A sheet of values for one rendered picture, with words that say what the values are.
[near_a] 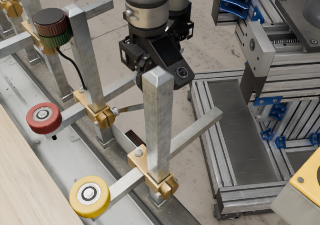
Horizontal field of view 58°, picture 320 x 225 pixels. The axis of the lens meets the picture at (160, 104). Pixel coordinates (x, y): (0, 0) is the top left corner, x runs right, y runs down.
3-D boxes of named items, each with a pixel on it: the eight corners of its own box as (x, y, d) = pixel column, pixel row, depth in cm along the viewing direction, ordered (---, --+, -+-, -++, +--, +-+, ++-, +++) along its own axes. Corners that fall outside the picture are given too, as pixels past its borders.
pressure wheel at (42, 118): (60, 122, 84) (48, 95, 75) (75, 139, 80) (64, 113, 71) (35, 137, 80) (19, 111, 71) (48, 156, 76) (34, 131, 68)
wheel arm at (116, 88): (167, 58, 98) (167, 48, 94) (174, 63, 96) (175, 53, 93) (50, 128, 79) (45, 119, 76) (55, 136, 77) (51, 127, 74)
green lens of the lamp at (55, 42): (62, 25, 60) (59, 15, 58) (77, 38, 57) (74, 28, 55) (35, 36, 57) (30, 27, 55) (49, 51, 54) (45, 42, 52)
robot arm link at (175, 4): (175, 1, 75) (154, -11, 79) (174, 16, 78) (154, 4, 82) (195, -9, 78) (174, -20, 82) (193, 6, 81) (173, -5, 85)
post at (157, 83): (159, 190, 81) (158, 60, 44) (167, 200, 79) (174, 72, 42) (149, 199, 79) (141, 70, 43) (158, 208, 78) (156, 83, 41)
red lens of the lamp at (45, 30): (58, 14, 58) (55, 4, 56) (74, 27, 55) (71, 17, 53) (30, 25, 55) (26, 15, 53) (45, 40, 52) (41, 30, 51)
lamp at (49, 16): (79, 82, 72) (55, 4, 56) (92, 95, 70) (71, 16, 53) (58, 93, 70) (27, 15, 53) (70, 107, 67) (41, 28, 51)
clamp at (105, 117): (90, 95, 87) (87, 83, 83) (116, 122, 81) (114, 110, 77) (74, 104, 85) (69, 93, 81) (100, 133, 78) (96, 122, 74)
